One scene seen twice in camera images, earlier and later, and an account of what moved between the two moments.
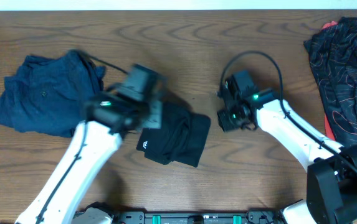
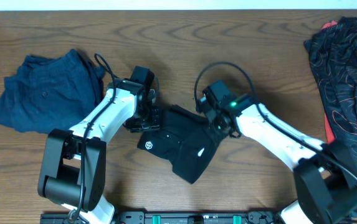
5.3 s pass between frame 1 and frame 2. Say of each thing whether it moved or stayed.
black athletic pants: moved
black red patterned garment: stayed
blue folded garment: stayed
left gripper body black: stayed
